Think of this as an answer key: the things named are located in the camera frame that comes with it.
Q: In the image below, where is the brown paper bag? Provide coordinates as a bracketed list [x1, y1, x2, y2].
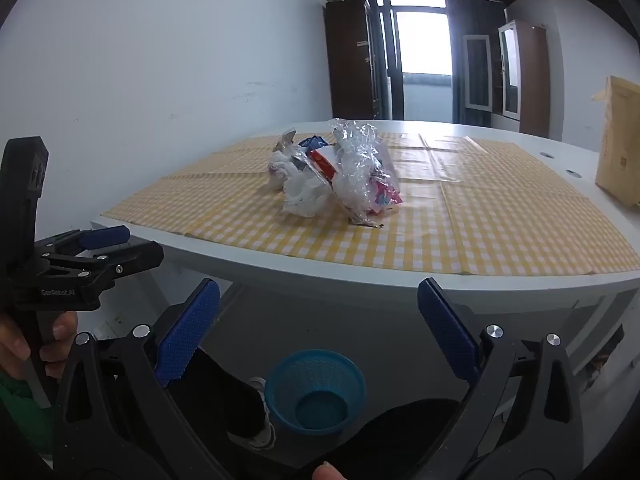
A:
[592, 75, 640, 208]

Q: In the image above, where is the person's leg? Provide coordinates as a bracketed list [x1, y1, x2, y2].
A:
[167, 347, 266, 453]
[320, 399, 463, 480]

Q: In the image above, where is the person's left hand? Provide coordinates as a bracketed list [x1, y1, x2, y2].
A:
[0, 310, 79, 378]

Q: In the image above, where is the dark wooden wardrobe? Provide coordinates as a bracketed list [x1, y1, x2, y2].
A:
[324, 0, 381, 122]

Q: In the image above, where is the silver foil wrapper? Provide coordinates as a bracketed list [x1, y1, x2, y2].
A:
[272, 130, 299, 154]

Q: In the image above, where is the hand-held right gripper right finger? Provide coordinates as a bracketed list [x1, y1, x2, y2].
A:
[417, 277, 586, 480]

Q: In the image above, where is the white framed glass cabinet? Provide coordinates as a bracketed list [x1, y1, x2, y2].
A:
[461, 34, 493, 111]

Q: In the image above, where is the glass balcony door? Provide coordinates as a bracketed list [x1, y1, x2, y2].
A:
[367, 0, 453, 122]

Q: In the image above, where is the clear plastic bag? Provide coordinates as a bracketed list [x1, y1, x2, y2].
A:
[327, 117, 403, 228]

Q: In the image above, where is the person's left leg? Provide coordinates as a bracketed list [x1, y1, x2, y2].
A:
[167, 347, 266, 453]

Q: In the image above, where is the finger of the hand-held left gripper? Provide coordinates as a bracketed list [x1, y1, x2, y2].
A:
[34, 225, 132, 261]
[25, 239, 165, 289]

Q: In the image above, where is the colourful snack wrapper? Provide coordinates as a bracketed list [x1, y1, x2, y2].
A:
[367, 172, 404, 215]

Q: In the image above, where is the person's right hand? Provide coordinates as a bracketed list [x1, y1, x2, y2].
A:
[312, 462, 348, 480]

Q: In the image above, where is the yellow checked tablecloth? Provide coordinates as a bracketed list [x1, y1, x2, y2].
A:
[102, 130, 640, 277]

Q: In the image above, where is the person's right leg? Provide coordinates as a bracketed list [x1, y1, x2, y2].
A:
[320, 399, 463, 480]

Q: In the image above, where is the blue plastic basket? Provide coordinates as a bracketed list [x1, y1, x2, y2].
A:
[265, 350, 367, 436]

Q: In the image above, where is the brown cabinet with glass door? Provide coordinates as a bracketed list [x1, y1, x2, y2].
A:
[497, 20, 551, 140]

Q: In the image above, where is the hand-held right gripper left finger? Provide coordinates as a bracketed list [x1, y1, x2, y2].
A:
[52, 277, 236, 480]

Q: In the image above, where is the white bag with red strip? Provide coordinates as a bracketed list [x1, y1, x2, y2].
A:
[305, 145, 342, 184]

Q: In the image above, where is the small white plastic bag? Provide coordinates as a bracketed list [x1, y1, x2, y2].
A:
[267, 152, 301, 191]

